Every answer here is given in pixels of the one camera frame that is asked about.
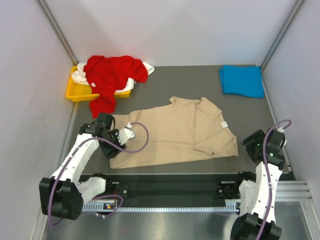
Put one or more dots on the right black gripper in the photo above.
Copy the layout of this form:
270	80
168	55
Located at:
258	135

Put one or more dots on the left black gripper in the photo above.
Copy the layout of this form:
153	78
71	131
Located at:
110	153

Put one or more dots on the beige t shirt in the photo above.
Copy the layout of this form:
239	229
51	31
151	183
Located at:
186	130

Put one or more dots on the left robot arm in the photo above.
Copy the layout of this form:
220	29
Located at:
63	195

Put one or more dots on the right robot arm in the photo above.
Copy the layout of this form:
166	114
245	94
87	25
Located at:
257	190

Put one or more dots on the yellow plastic bin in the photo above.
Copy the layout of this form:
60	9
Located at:
77	92

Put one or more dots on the red t shirt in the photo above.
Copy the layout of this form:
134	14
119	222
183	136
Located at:
106	75

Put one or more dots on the folded blue t shirt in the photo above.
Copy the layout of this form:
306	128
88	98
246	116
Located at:
243	81

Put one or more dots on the white t shirt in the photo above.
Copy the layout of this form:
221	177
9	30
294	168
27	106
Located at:
79	77

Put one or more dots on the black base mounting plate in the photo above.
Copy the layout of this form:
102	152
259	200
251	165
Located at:
216	190

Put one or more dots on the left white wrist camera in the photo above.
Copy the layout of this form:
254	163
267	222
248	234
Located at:
125	134

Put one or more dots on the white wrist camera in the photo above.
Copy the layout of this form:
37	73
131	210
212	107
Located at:
125	134
280	129

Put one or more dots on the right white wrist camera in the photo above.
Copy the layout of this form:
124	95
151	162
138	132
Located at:
280	129

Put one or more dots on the grey slotted cable duct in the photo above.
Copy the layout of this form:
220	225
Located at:
102	207

